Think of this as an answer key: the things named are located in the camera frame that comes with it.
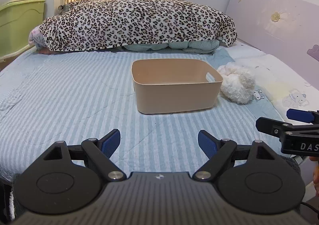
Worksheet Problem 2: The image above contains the white fluffy plush toy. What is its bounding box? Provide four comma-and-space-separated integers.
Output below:
217, 62, 255, 104

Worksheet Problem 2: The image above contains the beige plastic storage basket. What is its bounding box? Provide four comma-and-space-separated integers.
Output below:
131, 58, 223, 114

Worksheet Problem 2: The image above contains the green plastic storage cabinet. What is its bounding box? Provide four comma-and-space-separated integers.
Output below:
1, 0, 45, 60

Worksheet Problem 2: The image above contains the lilac bed headboard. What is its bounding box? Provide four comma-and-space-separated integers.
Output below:
226, 0, 318, 87

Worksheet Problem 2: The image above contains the white cartoon print pillow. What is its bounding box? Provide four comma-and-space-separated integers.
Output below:
225, 41, 318, 120

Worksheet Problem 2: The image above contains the blue striped bed sheet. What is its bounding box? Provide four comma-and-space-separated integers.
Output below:
1, 49, 281, 181

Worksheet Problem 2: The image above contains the green quilted duvet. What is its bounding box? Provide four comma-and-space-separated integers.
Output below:
123, 39, 220, 54

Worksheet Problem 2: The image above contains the leopard print blanket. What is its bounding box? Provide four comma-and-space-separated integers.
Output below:
38, 0, 237, 52

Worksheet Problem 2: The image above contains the person's right hand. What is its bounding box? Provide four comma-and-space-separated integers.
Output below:
309, 157, 319, 196

